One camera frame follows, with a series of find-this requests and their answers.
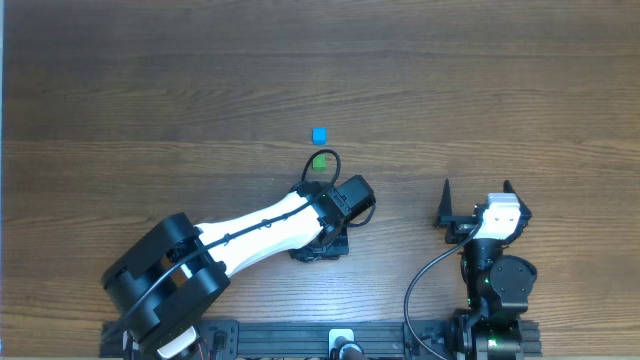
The mounting rail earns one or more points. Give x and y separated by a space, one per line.
300 340

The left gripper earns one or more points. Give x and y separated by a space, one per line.
320 252

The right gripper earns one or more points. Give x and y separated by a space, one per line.
457 225

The green cube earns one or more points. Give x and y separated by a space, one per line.
319 162

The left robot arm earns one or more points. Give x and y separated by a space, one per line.
265 235

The blue cube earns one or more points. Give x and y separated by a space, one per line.
319 136

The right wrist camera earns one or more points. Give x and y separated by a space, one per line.
500 217

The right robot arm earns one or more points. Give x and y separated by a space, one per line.
507 285

